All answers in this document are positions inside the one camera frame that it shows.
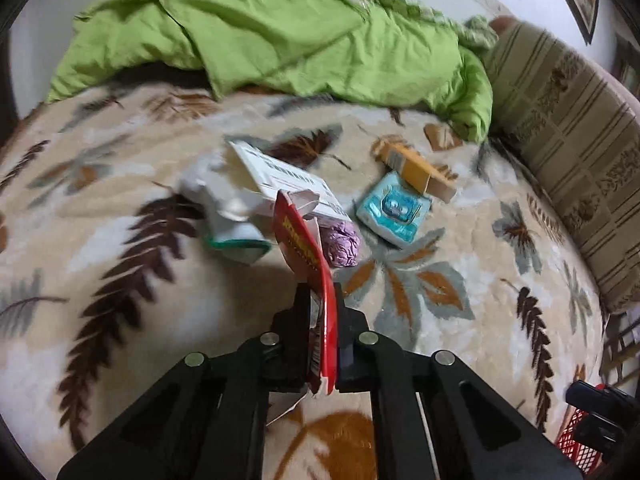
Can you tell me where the red mesh trash basket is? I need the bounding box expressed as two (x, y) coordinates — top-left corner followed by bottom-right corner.
(554, 408), (603, 478)

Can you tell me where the leaf pattern bed blanket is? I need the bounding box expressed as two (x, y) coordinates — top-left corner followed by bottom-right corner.
(1, 84), (603, 479)

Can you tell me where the long white medicine box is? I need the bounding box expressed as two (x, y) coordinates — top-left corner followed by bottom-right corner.
(230, 142), (349, 221)

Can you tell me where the striped brown headboard cushion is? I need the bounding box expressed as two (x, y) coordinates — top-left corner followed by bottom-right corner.
(484, 18), (639, 313)

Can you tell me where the white knit glove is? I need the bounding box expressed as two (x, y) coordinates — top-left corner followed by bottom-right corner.
(178, 154), (271, 266)

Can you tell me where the teal tissue packet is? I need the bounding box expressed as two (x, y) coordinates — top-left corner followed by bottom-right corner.
(356, 171), (432, 247)

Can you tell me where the brown cardboard box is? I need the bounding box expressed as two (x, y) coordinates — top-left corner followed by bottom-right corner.
(371, 136), (457, 204)

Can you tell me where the green duvet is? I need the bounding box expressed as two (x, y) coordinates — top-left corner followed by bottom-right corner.
(48, 0), (497, 143)

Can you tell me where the red box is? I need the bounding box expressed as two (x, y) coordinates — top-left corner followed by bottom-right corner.
(272, 191), (337, 394)

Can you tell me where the purple wrapper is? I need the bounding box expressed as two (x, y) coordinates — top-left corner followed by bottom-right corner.
(320, 221), (360, 269)

